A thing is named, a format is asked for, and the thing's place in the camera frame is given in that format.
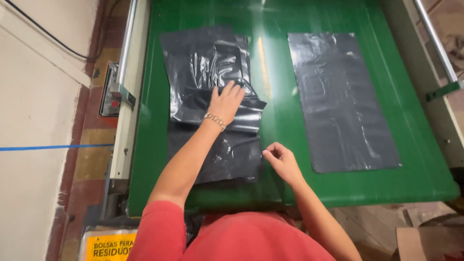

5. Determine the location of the person's red shirt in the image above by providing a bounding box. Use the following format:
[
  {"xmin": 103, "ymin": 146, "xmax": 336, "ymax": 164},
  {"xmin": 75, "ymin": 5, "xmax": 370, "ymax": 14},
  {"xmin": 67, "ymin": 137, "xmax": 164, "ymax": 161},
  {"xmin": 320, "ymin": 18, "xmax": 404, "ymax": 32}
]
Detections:
[{"xmin": 127, "ymin": 200, "xmax": 336, "ymax": 261}]

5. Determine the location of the flat black plastic bag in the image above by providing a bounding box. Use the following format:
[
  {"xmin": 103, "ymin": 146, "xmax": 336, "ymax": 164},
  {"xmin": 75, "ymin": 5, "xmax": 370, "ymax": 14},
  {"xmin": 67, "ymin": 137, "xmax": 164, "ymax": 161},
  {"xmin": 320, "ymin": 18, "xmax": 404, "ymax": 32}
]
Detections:
[{"xmin": 287, "ymin": 32, "xmax": 401, "ymax": 174}]

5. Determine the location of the person's right hand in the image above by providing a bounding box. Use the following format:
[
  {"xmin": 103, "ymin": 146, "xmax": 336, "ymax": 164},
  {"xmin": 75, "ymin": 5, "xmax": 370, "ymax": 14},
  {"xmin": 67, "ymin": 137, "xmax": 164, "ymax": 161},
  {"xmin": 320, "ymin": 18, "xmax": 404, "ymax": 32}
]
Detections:
[{"xmin": 262, "ymin": 142, "xmax": 305, "ymax": 186}]

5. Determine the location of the gold chain bracelet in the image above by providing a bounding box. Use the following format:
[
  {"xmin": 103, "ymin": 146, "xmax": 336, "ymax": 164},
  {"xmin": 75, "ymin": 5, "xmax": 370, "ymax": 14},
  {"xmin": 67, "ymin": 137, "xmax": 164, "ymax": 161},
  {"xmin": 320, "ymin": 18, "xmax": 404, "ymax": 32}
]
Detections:
[{"xmin": 204, "ymin": 113, "xmax": 227, "ymax": 132}]

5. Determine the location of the green conveyor belt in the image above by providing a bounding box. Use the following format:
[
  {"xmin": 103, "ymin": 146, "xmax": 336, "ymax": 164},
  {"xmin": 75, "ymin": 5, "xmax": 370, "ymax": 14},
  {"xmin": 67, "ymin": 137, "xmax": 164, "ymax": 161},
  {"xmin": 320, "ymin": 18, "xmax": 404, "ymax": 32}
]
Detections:
[{"xmin": 127, "ymin": 0, "xmax": 460, "ymax": 218}]

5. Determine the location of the black cable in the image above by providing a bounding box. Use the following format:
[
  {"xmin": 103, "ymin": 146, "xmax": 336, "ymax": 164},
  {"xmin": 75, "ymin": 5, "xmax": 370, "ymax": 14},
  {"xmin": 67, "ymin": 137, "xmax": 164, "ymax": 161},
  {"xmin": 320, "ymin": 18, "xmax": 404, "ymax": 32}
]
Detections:
[{"xmin": 4, "ymin": 0, "xmax": 122, "ymax": 61}]

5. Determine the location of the yellow labelled bag packet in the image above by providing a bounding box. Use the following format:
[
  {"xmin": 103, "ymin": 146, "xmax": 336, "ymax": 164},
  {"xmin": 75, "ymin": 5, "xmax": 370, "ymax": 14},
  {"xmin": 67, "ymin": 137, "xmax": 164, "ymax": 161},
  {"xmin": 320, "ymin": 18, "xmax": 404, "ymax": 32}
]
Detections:
[{"xmin": 79, "ymin": 228, "xmax": 138, "ymax": 261}]

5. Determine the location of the green rod bracket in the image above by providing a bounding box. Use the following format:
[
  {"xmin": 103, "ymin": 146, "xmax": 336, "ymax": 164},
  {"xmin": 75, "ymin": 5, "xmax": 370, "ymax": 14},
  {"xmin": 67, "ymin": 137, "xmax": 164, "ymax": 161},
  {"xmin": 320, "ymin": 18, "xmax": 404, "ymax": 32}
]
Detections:
[{"xmin": 425, "ymin": 80, "xmax": 464, "ymax": 102}]

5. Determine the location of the stack of black plastic bags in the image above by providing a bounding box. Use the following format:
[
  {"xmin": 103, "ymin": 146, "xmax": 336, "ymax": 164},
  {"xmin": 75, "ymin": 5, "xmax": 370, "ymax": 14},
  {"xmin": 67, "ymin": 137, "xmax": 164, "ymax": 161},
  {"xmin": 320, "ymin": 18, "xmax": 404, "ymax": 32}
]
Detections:
[{"xmin": 167, "ymin": 121, "xmax": 264, "ymax": 185}]

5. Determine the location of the cream machine frame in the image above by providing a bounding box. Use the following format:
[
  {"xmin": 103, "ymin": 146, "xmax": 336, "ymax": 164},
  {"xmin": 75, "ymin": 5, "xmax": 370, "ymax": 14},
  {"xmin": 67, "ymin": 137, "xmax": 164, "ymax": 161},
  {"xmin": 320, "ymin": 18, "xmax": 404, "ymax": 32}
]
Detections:
[{"xmin": 109, "ymin": 0, "xmax": 151, "ymax": 182}]

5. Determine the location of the steel guide rod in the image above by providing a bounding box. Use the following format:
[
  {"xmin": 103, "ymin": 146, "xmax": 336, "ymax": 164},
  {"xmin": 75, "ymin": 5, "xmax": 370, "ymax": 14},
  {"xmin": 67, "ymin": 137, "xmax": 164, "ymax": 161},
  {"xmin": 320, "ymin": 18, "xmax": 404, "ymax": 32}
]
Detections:
[
  {"xmin": 116, "ymin": 0, "xmax": 138, "ymax": 86},
  {"xmin": 413, "ymin": 0, "xmax": 459, "ymax": 84}
]

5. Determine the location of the blue tape strip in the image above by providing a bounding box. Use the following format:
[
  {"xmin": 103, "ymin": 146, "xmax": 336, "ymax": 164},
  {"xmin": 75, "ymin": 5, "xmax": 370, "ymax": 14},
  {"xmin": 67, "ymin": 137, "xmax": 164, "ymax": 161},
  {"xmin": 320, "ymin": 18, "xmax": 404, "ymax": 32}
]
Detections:
[{"xmin": 0, "ymin": 144, "xmax": 114, "ymax": 152}]

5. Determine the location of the black plastic bag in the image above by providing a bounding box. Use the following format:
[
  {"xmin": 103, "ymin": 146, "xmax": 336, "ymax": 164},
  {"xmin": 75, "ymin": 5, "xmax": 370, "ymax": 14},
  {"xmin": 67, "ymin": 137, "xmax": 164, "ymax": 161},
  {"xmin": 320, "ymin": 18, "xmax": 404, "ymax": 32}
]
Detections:
[
  {"xmin": 287, "ymin": 32, "xmax": 401, "ymax": 174},
  {"xmin": 160, "ymin": 25, "xmax": 268, "ymax": 133}
]

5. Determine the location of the red emergency stop button box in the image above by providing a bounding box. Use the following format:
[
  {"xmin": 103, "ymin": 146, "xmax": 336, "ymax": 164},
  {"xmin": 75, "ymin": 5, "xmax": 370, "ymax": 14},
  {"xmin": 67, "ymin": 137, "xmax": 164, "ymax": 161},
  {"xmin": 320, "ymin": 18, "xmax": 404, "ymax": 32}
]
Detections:
[{"xmin": 99, "ymin": 62, "xmax": 136, "ymax": 117}]

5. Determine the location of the brown cardboard sheet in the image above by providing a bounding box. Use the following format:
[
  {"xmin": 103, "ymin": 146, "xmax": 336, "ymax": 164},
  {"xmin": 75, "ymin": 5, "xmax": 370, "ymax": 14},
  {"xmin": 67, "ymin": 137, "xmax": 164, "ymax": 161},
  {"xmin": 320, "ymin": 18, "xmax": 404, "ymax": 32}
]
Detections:
[{"xmin": 396, "ymin": 225, "xmax": 464, "ymax": 261}]

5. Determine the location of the person's left hand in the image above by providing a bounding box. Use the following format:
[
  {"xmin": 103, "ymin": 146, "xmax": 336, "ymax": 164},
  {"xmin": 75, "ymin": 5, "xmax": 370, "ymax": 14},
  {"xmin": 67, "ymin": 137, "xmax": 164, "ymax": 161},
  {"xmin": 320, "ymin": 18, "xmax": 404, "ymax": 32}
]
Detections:
[{"xmin": 207, "ymin": 80, "xmax": 246, "ymax": 125}]

